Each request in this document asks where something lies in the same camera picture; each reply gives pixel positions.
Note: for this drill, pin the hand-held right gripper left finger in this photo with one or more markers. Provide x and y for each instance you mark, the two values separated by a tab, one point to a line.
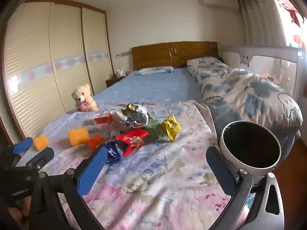
92	170

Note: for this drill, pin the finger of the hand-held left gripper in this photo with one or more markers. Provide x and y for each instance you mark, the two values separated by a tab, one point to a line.
22	145
42	157

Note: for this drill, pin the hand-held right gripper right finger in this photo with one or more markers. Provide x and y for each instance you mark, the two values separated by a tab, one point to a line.
220	170

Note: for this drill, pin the blue snack packet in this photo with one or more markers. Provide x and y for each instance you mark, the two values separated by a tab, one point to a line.
112	152

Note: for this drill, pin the orange snack packet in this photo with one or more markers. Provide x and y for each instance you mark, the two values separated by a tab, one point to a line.
94	142

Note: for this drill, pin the white round trash bin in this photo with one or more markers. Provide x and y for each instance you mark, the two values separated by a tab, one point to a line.
251	146

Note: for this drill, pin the red snack packet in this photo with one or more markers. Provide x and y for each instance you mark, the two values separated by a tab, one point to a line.
132	139

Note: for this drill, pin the red and white box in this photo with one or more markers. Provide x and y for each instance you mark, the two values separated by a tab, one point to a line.
103	119

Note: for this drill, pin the yellow snack packet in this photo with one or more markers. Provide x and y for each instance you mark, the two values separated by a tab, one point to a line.
171	125

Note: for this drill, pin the silver foil bag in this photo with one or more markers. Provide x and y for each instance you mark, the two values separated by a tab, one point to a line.
134	117

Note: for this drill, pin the green snack bag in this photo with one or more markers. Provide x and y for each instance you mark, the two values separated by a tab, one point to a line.
153	128

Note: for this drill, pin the person's left hand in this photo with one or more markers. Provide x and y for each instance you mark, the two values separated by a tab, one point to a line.
21	212

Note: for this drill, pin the small yellow crochet pad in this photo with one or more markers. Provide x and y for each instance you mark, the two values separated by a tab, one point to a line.
40	143

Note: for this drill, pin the pink floral blanket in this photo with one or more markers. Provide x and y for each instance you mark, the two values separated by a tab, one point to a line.
156	177

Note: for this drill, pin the beige teddy bear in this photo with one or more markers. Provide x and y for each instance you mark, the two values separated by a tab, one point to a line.
81	95

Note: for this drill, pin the white quilt with blue clouds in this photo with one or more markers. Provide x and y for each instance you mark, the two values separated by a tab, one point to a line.
239	88

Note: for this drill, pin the dark wooden nightstand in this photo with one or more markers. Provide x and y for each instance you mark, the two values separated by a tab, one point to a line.
111	82

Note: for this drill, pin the cream sliding door wardrobe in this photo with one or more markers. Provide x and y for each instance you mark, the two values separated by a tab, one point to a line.
48	52

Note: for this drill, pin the blue bed sheet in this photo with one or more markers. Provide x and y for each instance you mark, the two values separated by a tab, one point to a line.
148	88

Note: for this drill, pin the white bunny toy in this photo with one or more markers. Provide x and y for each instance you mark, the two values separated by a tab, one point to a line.
121	73

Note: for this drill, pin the blue patterned pillow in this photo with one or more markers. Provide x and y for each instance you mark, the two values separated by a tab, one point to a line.
156	70

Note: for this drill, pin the wooden headboard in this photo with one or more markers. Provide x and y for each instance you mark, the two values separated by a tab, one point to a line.
153	55

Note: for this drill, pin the grey patterned curtain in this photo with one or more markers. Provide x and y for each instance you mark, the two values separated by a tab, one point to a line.
261	21

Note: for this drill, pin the white air conditioner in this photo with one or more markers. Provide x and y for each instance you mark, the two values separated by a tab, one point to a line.
219	1

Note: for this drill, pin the red hanging clothes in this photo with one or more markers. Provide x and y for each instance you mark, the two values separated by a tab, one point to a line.
292	12

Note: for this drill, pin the grey bed guard rail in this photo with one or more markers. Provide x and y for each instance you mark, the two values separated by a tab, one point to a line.
263	57

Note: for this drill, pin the wall switch panel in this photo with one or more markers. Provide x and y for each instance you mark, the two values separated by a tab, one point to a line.
124	53

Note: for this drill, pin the white pouch on rail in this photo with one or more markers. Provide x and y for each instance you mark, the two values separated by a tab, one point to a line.
284	64

